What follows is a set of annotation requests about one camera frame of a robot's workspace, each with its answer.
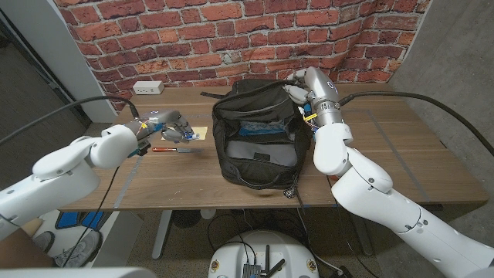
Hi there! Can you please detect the white table leg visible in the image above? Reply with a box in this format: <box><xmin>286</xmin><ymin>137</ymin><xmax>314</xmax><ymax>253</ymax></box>
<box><xmin>151</xmin><ymin>209</ymin><xmax>173</xmax><ymax>260</ymax></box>

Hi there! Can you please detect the blue white wipes pack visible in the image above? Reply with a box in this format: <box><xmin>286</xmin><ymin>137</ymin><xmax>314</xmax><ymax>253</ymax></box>
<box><xmin>237</xmin><ymin>120</ymin><xmax>296</xmax><ymax>137</ymax></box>

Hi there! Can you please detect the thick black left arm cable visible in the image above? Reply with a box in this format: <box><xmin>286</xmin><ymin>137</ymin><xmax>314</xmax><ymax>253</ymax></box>
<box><xmin>0</xmin><ymin>95</ymin><xmax>140</xmax><ymax>146</ymax></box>

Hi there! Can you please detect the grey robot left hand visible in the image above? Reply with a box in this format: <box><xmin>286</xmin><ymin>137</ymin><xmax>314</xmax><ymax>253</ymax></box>
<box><xmin>137</xmin><ymin>108</ymin><xmax>196</xmax><ymax>144</ymax></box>

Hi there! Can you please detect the white power strip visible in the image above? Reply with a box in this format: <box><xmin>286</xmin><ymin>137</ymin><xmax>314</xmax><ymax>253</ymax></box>
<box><xmin>132</xmin><ymin>80</ymin><xmax>165</xmax><ymax>96</ymax></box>

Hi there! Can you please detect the red-handled knife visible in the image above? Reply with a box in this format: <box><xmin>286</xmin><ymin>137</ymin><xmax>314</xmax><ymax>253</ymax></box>
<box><xmin>151</xmin><ymin>147</ymin><xmax>205</xmax><ymax>154</ymax></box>

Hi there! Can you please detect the grey sneaker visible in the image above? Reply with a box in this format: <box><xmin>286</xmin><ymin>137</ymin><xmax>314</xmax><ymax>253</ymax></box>
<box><xmin>32</xmin><ymin>230</ymin><xmax>57</xmax><ymax>253</ymax></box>
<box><xmin>53</xmin><ymin>230</ymin><xmax>103</xmax><ymax>268</ymax></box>

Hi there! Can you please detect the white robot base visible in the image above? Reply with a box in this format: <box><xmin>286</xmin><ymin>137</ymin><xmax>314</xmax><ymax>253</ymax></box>
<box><xmin>207</xmin><ymin>229</ymin><xmax>320</xmax><ymax>278</ymax></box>

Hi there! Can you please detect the blue floor mat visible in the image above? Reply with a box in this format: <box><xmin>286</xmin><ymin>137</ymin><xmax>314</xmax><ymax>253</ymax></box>
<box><xmin>56</xmin><ymin>211</ymin><xmax>113</xmax><ymax>231</ymax></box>

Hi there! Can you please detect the brown cardboard box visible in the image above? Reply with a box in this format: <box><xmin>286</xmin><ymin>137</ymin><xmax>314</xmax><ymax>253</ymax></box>
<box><xmin>0</xmin><ymin>227</ymin><xmax>53</xmax><ymax>270</ymax></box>

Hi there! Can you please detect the grey table leg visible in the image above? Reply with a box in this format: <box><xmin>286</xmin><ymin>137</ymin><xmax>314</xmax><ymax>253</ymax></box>
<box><xmin>351</xmin><ymin>225</ymin><xmax>374</xmax><ymax>258</ymax></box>

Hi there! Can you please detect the black round floor disc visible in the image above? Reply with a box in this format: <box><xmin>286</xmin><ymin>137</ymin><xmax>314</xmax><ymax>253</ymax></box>
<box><xmin>171</xmin><ymin>210</ymin><xmax>201</xmax><ymax>229</ymax></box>

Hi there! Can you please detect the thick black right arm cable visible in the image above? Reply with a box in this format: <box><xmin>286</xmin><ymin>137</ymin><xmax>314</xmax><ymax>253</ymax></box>
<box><xmin>338</xmin><ymin>90</ymin><xmax>494</xmax><ymax>155</ymax></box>

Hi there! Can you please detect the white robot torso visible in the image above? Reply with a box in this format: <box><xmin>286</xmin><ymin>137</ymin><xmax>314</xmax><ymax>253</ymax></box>
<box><xmin>0</xmin><ymin>266</ymin><xmax>157</xmax><ymax>278</ymax></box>

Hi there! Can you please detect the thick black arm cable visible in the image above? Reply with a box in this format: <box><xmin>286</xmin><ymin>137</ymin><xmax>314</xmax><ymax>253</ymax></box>
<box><xmin>0</xmin><ymin>95</ymin><xmax>140</xmax><ymax>146</ymax></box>
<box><xmin>338</xmin><ymin>90</ymin><xmax>494</xmax><ymax>155</ymax></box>

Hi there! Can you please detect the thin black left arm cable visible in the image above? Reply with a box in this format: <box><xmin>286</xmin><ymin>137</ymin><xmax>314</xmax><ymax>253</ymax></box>
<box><xmin>61</xmin><ymin>165</ymin><xmax>120</xmax><ymax>268</ymax></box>

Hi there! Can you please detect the black backpack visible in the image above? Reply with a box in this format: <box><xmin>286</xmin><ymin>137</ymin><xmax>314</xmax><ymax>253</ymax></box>
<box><xmin>199</xmin><ymin>79</ymin><xmax>321</xmax><ymax>191</ymax></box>

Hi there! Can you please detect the brick print backdrop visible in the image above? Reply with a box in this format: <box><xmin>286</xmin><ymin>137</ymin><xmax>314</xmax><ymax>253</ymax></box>
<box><xmin>53</xmin><ymin>0</ymin><xmax>433</xmax><ymax>113</ymax></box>

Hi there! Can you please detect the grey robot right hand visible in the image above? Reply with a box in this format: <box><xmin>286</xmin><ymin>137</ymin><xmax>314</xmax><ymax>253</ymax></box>
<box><xmin>284</xmin><ymin>66</ymin><xmax>340</xmax><ymax>110</ymax></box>

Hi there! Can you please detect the yellow sticky note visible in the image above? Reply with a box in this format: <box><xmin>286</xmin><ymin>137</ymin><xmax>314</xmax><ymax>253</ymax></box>
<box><xmin>161</xmin><ymin>126</ymin><xmax>208</xmax><ymax>141</ymax></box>

